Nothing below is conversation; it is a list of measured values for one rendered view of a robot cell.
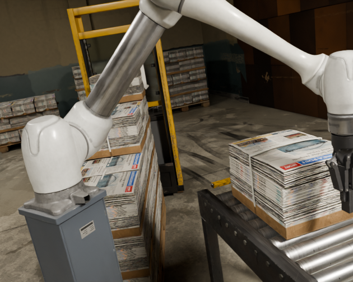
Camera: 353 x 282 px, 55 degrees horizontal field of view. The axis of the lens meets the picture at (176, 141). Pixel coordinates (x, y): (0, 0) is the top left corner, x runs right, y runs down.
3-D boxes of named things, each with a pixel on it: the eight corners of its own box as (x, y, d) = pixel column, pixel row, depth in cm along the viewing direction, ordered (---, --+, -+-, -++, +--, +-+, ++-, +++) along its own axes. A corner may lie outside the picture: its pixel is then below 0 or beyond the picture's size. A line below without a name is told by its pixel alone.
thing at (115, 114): (73, 125, 203) (72, 123, 202) (86, 115, 230) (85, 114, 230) (133, 116, 201) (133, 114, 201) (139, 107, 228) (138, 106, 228)
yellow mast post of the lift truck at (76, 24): (108, 196, 337) (66, 9, 289) (110, 192, 346) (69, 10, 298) (117, 194, 337) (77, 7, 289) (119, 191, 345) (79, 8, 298)
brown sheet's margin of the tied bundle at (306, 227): (259, 217, 119) (258, 207, 118) (328, 196, 126) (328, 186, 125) (286, 240, 104) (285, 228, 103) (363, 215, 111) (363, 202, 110)
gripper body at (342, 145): (347, 126, 96) (348, 156, 98) (323, 132, 94) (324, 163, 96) (370, 130, 89) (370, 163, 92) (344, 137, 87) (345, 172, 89)
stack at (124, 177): (89, 348, 176) (49, 203, 153) (121, 229, 288) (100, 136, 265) (163, 338, 175) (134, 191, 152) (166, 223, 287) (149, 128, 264)
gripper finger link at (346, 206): (351, 190, 95) (349, 191, 94) (351, 212, 96) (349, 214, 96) (343, 187, 97) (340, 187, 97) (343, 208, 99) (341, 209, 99)
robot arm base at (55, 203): (65, 219, 98) (60, 201, 96) (22, 207, 110) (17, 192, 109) (110, 192, 112) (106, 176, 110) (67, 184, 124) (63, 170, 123)
